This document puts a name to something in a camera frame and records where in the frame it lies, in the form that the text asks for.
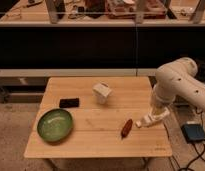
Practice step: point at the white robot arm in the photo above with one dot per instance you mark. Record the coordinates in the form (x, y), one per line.
(177, 78)

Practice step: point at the white plastic bottle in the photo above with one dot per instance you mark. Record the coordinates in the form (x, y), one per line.
(155, 116)

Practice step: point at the white cup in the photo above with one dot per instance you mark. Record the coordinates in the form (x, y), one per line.
(102, 92)

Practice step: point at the black rectangular block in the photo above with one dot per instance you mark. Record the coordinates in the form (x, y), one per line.
(69, 103)

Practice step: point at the black foot pedal box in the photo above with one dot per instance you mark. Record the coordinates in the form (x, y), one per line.
(193, 133)

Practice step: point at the wooden folding table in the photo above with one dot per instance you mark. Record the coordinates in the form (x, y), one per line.
(97, 127)

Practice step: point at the long shelf bench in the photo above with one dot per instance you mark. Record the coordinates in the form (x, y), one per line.
(23, 21)

